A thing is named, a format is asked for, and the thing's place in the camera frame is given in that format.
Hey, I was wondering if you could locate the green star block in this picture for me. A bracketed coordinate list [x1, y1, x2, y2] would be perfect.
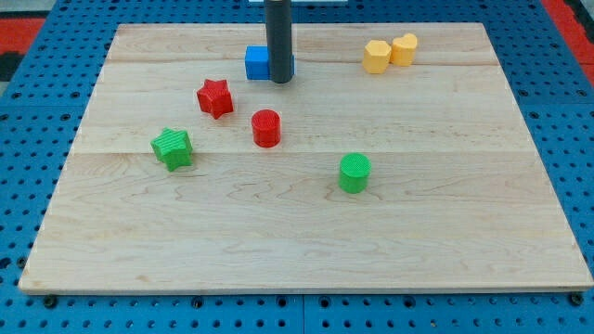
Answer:
[150, 128, 193, 172]

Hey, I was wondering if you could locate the yellow heart block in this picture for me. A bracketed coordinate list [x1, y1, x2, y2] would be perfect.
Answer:
[390, 33, 418, 67]

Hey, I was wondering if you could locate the blue cube block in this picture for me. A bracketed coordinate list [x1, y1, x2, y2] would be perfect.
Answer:
[244, 45, 294, 84]

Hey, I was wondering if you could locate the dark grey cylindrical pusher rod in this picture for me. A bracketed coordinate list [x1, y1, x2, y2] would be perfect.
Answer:
[264, 0, 292, 84]

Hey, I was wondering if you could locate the green cylinder block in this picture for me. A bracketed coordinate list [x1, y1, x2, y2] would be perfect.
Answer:
[338, 152, 371, 194]

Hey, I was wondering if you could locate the red star block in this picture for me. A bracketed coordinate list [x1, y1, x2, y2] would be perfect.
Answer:
[197, 79, 234, 120]

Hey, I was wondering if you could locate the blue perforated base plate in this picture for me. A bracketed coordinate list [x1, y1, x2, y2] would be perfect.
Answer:
[1, 0, 593, 333]

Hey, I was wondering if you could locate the light wooden board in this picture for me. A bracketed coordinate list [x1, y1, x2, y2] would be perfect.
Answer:
[19, 23, 593, 295]

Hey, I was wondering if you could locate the yellow hexagon block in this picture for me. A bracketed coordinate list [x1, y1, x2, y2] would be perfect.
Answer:
[362, 40, 392, 74]

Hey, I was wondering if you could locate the red cylinder block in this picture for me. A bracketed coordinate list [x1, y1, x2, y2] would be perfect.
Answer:
[252, 109, 281, 148]

